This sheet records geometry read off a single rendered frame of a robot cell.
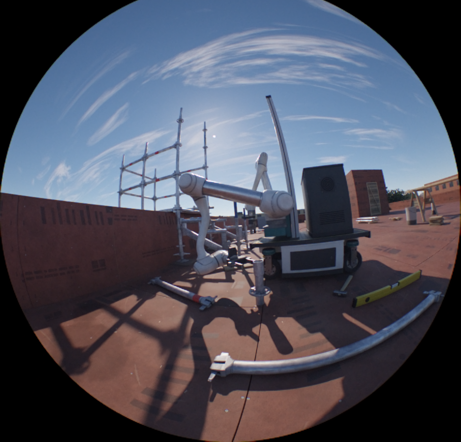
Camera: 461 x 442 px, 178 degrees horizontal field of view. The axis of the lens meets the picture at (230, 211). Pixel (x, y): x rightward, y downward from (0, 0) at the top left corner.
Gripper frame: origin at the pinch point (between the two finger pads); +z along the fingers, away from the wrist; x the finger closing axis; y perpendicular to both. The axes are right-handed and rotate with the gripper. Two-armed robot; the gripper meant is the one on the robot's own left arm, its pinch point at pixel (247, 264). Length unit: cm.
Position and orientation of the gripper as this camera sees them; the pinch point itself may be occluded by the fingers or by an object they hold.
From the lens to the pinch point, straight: 89.9
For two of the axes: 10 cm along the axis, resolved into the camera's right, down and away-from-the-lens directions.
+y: 0.8, 9.9, -0.8
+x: -8.5, 0.3, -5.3
